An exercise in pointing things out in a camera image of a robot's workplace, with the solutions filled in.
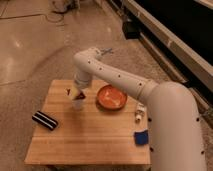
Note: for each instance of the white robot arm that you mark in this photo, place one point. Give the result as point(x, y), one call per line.
point(174, 128)

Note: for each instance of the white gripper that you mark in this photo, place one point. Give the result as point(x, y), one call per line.
point(75, 93)

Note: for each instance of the dark red pepper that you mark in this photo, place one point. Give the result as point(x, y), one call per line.
point(68, 92)

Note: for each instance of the black box on floor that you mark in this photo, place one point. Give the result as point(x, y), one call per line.
point(130, 30)

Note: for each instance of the orange bowl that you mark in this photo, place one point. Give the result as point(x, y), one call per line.
point(110, 98)

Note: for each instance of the white ceramic cup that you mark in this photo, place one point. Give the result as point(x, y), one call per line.
point(77, 103)

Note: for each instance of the white ledge rail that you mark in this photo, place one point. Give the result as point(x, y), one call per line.
point(192, 60)

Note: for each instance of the wooden table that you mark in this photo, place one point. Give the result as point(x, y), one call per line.
point(90, 136)

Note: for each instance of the white tube bottle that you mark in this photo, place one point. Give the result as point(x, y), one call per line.
point(139, 112)

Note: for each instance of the blue sponge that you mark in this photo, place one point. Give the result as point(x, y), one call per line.
point(141, 138)

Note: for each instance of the white device on floor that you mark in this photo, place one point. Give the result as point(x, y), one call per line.
point(62, 6)

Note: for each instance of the black white striped case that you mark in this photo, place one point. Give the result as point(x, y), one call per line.
point(45, 120)

